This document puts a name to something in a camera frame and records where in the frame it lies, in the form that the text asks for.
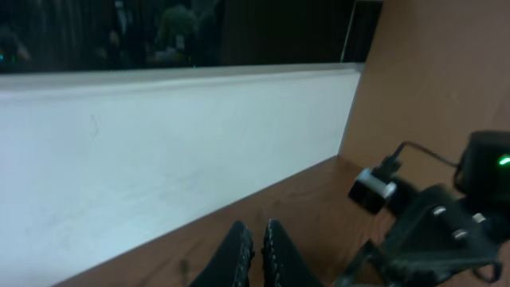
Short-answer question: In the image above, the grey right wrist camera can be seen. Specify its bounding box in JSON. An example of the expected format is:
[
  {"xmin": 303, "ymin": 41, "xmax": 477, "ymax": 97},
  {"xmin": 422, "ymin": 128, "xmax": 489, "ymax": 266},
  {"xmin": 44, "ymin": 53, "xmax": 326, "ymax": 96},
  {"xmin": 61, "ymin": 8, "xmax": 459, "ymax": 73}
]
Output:
[{"xmin": 348, "ymin": 168, "xmax": 397, "ymax": 214}]

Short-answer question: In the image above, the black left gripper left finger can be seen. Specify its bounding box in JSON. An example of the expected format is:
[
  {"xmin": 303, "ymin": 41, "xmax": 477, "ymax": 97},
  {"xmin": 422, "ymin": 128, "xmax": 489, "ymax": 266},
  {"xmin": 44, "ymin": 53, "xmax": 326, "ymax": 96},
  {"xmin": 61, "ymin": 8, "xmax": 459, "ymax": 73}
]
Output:
[{"xmin": 190, "ymin": 221, "xmax": 254, "ymax": 287}]

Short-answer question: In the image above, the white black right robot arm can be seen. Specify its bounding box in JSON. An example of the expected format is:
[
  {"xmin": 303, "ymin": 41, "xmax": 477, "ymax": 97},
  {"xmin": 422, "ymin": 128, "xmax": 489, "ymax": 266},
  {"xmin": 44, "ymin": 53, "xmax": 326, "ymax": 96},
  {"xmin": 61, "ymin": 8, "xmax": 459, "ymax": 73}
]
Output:
[{"xmin": 335, "ymin": 131, "xmax": 509, "ymax": 286}]

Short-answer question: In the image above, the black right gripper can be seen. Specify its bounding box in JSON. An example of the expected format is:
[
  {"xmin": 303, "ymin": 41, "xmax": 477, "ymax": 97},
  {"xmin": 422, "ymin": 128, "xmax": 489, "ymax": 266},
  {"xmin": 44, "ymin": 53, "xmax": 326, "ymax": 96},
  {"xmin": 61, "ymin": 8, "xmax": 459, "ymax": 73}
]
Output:
[{"xmin": 335, "ymin": 176, "xmax": 503, "ymax": 286}]

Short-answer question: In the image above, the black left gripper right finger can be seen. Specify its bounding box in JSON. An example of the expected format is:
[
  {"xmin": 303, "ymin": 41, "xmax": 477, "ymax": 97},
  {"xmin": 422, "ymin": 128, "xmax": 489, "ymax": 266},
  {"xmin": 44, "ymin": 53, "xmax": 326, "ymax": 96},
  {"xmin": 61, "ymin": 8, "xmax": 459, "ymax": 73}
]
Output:
[{"xmin": 261, "ymin": 219, "xmax": 323, "ymax": 287}]

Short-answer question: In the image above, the dark window pane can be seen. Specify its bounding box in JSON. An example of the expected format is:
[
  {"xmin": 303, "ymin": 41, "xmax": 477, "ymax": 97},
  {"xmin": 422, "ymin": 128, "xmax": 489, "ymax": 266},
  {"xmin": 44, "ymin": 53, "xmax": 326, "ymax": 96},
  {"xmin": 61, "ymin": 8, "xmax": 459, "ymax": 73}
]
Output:
[{"xmin": 1, "ymin": 0, "xmax": 383, "ymax": 74}]

